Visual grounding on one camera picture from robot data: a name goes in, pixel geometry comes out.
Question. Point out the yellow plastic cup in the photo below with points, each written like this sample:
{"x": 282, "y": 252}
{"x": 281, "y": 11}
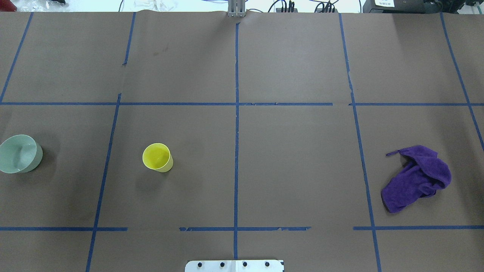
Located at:
{"x": 157, "y": 157}

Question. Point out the purple cloth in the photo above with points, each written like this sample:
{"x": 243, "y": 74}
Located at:
{"x": 423, "y": 174}

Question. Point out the pale green bowl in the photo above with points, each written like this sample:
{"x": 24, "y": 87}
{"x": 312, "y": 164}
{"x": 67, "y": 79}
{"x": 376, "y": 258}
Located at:
{"x": 20, "y": 154}

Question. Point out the black power strip left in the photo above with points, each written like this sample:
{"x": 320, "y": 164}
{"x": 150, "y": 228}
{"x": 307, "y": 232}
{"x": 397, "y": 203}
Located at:
{"x": 287, "y": 8}

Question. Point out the black power strip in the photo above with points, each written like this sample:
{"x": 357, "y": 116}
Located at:
{"x": 325, "y": 7}
{"x": 287, "y": 8}

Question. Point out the black power strip right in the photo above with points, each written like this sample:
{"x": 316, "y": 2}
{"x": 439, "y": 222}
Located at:
{"x": 325, "y": 7}

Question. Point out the white crumpled plastic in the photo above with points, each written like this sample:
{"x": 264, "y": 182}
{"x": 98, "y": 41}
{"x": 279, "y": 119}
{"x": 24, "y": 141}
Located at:
{"x": 155, "y": 5}

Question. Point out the black device with label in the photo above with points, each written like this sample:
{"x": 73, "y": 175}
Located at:
{"x": 412, "y": 6}

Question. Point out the aluminium frame post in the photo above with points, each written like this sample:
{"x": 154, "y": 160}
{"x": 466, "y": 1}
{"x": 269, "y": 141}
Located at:
{"x": 236, "y": 8}

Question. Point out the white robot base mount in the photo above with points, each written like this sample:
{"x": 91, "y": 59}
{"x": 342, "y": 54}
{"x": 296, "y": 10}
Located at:
{"x": 235, "y": 266}

